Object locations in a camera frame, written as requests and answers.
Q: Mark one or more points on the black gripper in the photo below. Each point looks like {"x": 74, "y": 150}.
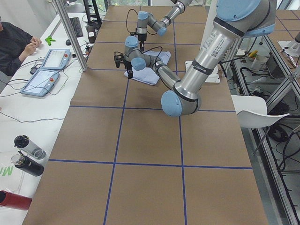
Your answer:
{"x": 128, "y": 65}
{"x": 142, "y": 38}

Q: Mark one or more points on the light blue striped shirt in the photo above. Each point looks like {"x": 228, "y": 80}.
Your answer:
{"x": 147, "y": 75}

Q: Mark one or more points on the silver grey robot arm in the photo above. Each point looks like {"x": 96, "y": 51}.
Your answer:
{"x": 147, "y": 23}
{"x": 235, "y": 19}

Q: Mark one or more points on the black keyboard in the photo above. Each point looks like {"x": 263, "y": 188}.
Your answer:
{"x": 76, "y": 24}

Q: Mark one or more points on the upper blue teach pendant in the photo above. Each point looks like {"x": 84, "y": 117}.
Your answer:
{"x": 56, "y": 59}

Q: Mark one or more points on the blue teach pendant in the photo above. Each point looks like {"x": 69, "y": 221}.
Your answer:
{"x": 41, "y": 82}
{"x": 56, "y": 59}

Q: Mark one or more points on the green toy object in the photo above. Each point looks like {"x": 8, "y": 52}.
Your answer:
{"x": 49, "y": 40}

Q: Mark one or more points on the lower blue teach pendant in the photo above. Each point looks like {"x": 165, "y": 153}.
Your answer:
{"x": 41, "y": 82}

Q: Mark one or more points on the person in black top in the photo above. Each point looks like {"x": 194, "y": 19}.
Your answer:
{"x": 15, "y": 46}

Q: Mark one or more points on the white curved chair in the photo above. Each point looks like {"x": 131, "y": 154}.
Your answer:
{"x": 252, "y": 113}

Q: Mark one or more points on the clear water bottle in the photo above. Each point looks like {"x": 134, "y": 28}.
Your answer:
{"x": 22, "y": 142}

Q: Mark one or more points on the black insulated bottle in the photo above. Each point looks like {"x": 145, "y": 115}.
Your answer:
{"x": 27, "y": 165}

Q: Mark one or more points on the red bottle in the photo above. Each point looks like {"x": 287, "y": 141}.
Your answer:
{"x": 14, "y": 201}

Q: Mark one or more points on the grey metal frame post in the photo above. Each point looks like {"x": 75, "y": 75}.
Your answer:
{"x": 70, "y": 33}

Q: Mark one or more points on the aluminium frame rail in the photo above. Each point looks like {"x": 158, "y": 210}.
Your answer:
{"x": 260, "y": 67}

